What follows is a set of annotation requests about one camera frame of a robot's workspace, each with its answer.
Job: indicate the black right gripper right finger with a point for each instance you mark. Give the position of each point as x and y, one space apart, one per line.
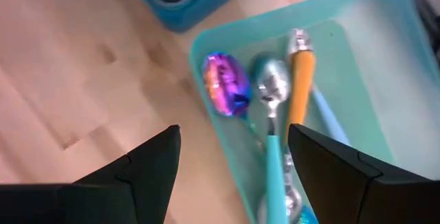
361 200

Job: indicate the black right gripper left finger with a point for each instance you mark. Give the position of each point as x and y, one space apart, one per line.
120 200

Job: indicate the iridescent purple spoon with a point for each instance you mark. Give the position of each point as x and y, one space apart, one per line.
227 83

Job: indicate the teal plastic bin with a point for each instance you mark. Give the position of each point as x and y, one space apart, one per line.
378 79

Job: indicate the blue plastic bin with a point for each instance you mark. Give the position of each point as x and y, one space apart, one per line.
192 18

